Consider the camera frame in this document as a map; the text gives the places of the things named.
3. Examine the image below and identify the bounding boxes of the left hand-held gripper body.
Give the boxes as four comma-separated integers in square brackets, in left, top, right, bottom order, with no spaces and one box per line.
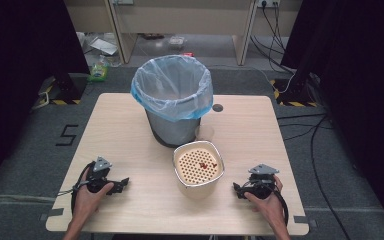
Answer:
[85,156,115,195]

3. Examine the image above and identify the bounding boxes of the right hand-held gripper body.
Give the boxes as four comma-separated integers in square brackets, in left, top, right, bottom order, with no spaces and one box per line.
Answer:
[242,163,280,201]

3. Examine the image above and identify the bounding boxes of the person's right hand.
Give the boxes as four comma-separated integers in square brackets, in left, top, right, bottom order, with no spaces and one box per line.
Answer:
[244,175,285,228]

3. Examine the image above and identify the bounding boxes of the person's left hand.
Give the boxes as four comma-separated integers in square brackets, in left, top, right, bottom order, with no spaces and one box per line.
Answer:
[72,168,115,218]

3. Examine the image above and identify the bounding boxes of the red food scraps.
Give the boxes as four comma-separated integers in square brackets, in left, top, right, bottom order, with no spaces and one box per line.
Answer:
[198,161,219,170]

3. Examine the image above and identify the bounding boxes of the white square container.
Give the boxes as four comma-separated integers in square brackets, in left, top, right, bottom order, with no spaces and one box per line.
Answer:
[172,140,226,201]

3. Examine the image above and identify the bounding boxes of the cream perforated strainer insert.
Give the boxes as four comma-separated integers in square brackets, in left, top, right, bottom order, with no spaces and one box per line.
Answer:
[175,146,223,186]

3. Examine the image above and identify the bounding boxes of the grey trash can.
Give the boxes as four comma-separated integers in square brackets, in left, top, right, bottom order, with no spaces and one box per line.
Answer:
[144,107,203,149]

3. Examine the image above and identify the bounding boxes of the black stand base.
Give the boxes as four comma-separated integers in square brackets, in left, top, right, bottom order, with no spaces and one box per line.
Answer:
[269,77,320,108]
[38,73,90,106]

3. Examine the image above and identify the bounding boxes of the green packet on floor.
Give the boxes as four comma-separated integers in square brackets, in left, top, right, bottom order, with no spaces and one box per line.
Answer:
[86,54,111,84]

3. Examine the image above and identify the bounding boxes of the blue plastic trash bag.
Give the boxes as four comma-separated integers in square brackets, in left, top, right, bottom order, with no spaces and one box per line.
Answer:
[130,54,215,123]

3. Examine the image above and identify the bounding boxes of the clear plastic wrapping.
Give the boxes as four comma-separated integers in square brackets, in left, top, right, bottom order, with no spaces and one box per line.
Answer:
[75,31,122,68]

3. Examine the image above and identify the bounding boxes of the black curtain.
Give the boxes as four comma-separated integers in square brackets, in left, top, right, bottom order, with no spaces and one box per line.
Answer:
[280,0,384,236]
[0,0,91,198]

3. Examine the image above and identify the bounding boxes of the clear plastic box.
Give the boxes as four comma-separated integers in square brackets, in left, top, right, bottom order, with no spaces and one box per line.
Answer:
[167,35,188,51]

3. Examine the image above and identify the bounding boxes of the beige wooden desk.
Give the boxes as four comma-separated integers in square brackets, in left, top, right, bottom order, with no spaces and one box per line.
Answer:
[63,0,303,67]

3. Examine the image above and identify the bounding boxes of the left hand-held gripper cable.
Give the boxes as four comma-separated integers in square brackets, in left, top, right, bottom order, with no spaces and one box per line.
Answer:
[57,161,96,216]

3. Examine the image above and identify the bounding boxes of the hand-held gripper cable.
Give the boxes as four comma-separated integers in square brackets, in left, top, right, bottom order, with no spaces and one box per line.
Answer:
[270,183,290,228]
[57,161,96,216]

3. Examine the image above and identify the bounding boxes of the right hand-held gripper cable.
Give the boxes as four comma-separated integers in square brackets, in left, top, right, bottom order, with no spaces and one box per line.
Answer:
[270,183,290,228]

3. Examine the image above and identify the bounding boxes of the black floor cables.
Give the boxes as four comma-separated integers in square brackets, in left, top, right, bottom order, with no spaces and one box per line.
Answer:
[275,112,353,240]

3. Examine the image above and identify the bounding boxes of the black power cables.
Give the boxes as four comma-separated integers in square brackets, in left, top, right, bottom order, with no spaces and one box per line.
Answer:
[249,2,297,75]

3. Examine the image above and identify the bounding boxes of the white wall socket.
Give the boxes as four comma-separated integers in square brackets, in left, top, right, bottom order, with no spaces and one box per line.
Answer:
[256,0,282,9]

